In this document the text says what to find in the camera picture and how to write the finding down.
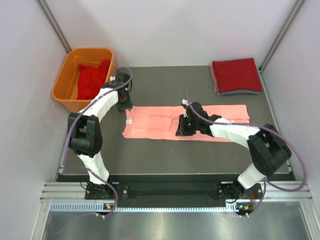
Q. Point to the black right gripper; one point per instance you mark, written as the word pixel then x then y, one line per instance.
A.
pixel 182 130

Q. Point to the right aluminium corner post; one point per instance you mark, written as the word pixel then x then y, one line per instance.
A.
pixel 298 5

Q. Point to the orange plastic bin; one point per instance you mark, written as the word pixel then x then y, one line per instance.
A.
pixel 65 89

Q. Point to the pink t shirt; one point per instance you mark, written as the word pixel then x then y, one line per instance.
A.
pixel 161 122
pixel 215 83

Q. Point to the red crumpled t shirt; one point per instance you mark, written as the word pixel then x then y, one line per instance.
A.
pixel 91 79

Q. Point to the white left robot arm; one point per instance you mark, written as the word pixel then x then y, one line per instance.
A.
pixel 84 135

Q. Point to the aluminium frame rail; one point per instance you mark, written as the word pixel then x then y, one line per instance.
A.
pixel 75 191

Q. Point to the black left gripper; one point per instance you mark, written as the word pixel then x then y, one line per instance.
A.
pixel 128 105

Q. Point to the grey slotted cable duct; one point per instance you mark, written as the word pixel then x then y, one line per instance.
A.
pixel 103 207

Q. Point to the aluminium corner post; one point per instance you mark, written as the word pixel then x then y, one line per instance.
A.
pixel 54 24
pixel 298 5

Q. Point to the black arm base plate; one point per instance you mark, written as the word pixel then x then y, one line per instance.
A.
pixel 176 190

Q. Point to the left aluminium corner post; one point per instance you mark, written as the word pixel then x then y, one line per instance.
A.
pixel 54 24

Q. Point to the pink folded t shirt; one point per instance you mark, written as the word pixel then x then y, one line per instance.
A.
pixel 215 83

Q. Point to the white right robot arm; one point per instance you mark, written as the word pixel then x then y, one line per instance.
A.
pixel 267 150

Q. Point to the blue folded t shirt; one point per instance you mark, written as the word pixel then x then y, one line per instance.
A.
pixel 236 92

